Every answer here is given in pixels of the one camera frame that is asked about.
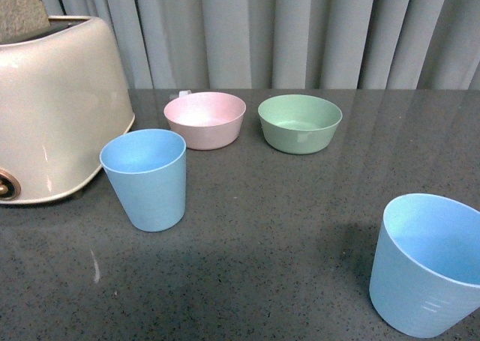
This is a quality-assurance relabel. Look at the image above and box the pink plastic bowl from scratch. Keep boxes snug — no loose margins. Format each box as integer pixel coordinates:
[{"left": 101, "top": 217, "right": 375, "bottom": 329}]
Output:
[{"left": 163, "top": 91, "right": 247, "bottom": 151}]

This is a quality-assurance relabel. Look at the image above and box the green plastic bowl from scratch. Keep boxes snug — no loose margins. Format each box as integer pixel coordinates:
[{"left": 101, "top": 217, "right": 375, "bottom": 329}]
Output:
[{"left": 257, "top": 94, "right": 343, "bottom": 154}]

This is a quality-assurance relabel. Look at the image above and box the grey pleated curtain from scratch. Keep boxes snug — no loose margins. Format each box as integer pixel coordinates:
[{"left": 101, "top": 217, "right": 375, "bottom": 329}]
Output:
[{"left": 42, "top": 0, "right": 479, "bottom": 90}]

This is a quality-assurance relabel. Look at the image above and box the cream white toaster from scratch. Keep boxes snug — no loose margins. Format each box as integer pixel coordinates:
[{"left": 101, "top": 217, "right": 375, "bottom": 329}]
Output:
[{"left": 1, "top": 16, "right": 135, "bottom": 205}]

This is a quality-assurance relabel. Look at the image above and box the light blue plastic cup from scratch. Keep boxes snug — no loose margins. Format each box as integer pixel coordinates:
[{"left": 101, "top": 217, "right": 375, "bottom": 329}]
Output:
[{"left": 369, "top": 193, "right": 479, "bottom": 338}]

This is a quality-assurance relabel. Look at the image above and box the brown bread slice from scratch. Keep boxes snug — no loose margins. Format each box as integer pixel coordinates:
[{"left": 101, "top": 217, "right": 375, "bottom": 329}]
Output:
[{"left": 1, "top": 0, "right": 50, "bottom": 44}]

